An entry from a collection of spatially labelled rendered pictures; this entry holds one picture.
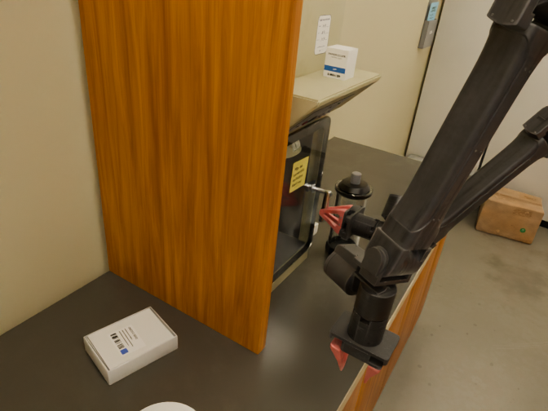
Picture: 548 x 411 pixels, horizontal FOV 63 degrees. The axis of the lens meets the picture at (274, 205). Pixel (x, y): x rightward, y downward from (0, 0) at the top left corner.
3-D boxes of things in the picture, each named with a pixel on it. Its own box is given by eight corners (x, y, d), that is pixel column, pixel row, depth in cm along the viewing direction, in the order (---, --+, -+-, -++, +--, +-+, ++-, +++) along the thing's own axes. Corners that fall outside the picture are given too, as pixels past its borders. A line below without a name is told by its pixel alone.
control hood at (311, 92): (258, 138, 87) (262, 87, 82) (330, 105, 111) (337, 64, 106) (311, 154, 82) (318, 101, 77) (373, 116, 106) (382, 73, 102)
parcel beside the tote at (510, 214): (474, 229, 348) (485, 198, 334) (476, 212, 374) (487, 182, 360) (531, 245, 334) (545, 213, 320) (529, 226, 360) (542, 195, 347)
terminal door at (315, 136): (249, 300, 108) (262, 147, 88) (309, 245, 131) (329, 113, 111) (252, 302, 107) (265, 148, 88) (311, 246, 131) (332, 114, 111)
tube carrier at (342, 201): (318, 249, 137) (329, 187, 126) (334, 234, 145) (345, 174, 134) (350, 262, 132) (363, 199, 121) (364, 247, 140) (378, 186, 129)
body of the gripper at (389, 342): (343, 316, 79) (351, 285, 75) (398, 344, 75) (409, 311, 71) (327, 338, 74) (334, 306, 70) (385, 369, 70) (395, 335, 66)
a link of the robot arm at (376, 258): (386, 254, 62) (423, 252, 67) (335, 214, 70) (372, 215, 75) (355, 322, 66) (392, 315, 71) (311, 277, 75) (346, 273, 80)
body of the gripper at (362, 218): (344, 214, 109) (373, 225, 105) (359, 204, 117) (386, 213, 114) (338, 238, 111) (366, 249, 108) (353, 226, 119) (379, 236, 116)
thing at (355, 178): (331, 193, 127) (334, 173, 124) (345, 183, 134) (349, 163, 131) (360, 205, 123) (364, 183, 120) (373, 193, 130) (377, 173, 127)
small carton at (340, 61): (322, 76, 94) (326, 46, 91) (333, 72, 98) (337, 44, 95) (343, 81, 92) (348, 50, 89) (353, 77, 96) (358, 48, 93)
